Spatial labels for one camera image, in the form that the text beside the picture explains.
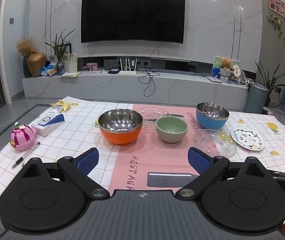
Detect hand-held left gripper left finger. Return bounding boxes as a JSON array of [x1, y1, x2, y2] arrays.
[[20, 147, 110, 201]]

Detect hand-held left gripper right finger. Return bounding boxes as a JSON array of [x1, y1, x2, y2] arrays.
[[175, 147, 270, 201]]

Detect flower print glass plate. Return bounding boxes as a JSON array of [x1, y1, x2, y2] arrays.
[[193, 129, 237, 158]]

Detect green ceramic bowl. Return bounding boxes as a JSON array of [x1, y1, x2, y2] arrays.
[[156, 116, 188, 143]]

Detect blue steel bowl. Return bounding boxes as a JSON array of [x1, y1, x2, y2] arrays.
[[196, 102, 230, 130]]

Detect orange steel bowl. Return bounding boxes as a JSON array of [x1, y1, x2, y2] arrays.
[[98, 109, 143, 145]]

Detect white painted plate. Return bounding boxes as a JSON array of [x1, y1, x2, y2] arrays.
[[230, 127, 264, 151]]

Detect plain clear glass plate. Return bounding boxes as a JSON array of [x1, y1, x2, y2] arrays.
[[134, 107, 171, 130]]

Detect checked pink white tablecloth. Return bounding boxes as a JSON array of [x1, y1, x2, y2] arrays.
[[0, 96, 285, 220]]

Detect white blue box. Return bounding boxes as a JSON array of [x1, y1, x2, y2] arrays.
[[31, 112, 65, 137]]

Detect banana peel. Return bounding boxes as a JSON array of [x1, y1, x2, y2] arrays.
[[50, 99, 72, 112]]

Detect pink round toy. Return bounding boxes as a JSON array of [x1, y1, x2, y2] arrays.
[[10, 122, 36, 152]]

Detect black pen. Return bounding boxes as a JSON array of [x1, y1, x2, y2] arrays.
[[11, 155, 26, 169]]

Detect grey trash bin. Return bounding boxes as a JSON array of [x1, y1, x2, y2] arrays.
[[244, 82, 269, 114]]

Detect long-leaf potted plant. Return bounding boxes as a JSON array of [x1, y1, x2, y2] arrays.
[[255, 61, 285, 108]]

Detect white basket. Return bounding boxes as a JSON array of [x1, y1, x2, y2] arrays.
[[220, 70, 231, 83]]

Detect white router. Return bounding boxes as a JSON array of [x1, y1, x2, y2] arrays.
[[119, 58, 138, 75]]

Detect blue snack packet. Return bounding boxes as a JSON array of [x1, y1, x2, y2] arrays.
[[39, 65, 57, 77]]

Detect white paper bag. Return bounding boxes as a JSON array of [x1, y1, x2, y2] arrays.
[[64, 53, 78, 73]]

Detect brown teddy bear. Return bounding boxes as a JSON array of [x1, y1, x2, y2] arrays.
[[220, 58, 233, 71]]

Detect gold vase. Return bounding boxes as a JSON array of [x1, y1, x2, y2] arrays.
[[27, 52, 47, 77]]

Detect green plant in blue vase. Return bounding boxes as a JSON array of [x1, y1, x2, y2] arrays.
[[44, 29, 76, 75]]

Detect dried flowers in dark vase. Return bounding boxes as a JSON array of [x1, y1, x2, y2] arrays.
[[16, 37, 36, 78]]

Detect hanging vine plant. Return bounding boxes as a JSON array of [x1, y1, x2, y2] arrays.
[[267, 14, 285, 50]]

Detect black television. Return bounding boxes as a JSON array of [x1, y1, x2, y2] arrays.
[[81, 0, 186, 44]]

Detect black cable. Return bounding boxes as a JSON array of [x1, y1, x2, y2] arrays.
[[138, 64, 160, 97]]

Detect framed wall picture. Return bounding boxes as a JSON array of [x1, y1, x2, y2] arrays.
[[267, 0, 285, 19]]

